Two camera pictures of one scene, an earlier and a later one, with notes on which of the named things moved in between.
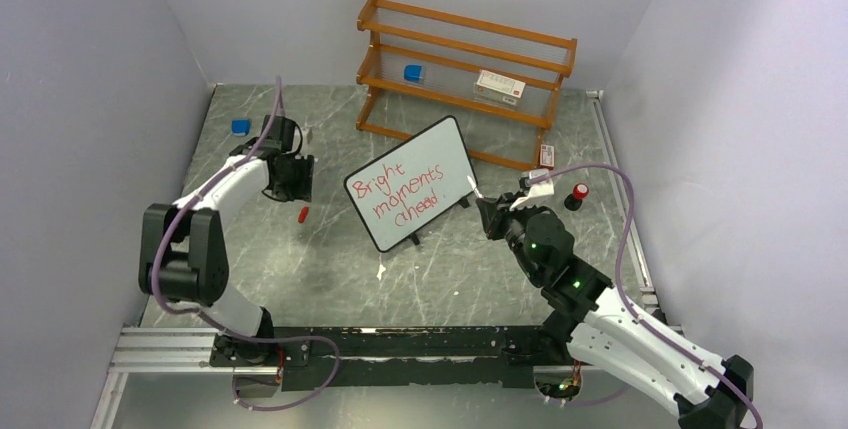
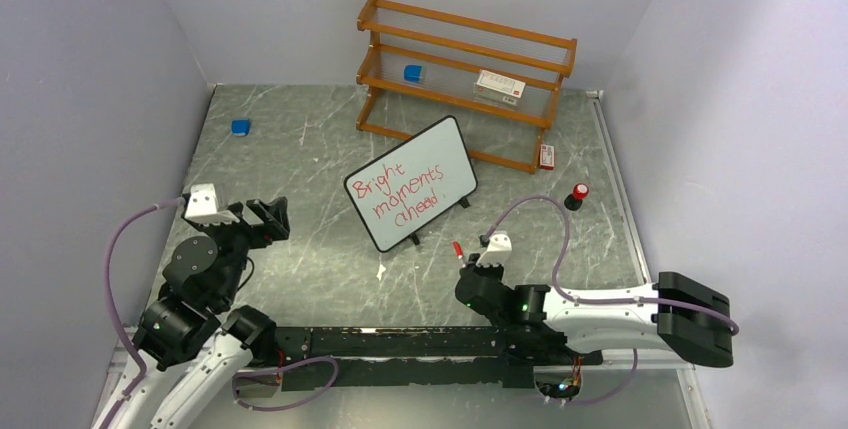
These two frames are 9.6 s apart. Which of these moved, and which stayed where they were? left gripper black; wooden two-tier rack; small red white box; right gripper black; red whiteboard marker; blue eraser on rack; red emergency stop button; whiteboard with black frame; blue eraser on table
Moved: red whiteboard marker; left gripper black; right gripper black
Stayed: red emergency stop button; blue eraser on table; blue eraser on rack; whiteboard with black frame; small red white box; wooden two-tier rack
